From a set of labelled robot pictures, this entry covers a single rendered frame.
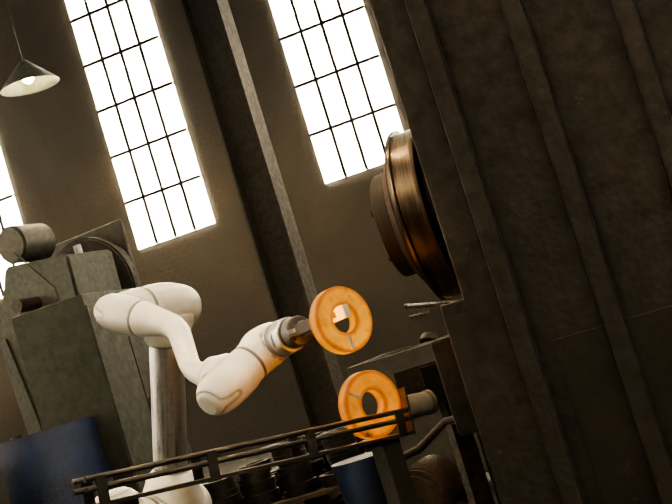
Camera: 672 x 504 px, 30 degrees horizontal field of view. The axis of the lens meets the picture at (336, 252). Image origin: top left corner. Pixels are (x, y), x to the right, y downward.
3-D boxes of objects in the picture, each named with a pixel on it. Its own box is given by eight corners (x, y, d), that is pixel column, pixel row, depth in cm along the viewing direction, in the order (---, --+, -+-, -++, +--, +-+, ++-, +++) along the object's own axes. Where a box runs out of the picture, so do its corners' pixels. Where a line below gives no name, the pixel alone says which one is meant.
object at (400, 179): (489, 289, 349) (438, 129, 352) (449, 300, 304) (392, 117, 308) (467, 296, 351) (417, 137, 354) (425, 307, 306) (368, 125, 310)
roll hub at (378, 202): (436, 269, 344) (406, 172, 346) (409, 273, 317) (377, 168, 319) (417, 275, 345) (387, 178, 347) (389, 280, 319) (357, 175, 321)
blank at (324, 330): (363, 281, 292) (355, 285, 295) (309, 289, 283) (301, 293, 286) (380, 346, 289) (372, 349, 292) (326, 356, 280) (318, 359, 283)
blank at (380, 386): (394, 447, 284) (385, 449, 287) (406, 383, 290) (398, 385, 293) (339, 425, 277) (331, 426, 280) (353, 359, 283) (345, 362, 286)
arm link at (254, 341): (306, 342, 312) (274, 375, 305) (274, 356, 325) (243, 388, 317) (279, 309, 311) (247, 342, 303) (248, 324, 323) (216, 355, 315)
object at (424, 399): (440, 412, 292) (435, 387, 293) (411, 419, 287) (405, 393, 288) (425, 416, 297) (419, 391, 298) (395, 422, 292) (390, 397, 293)
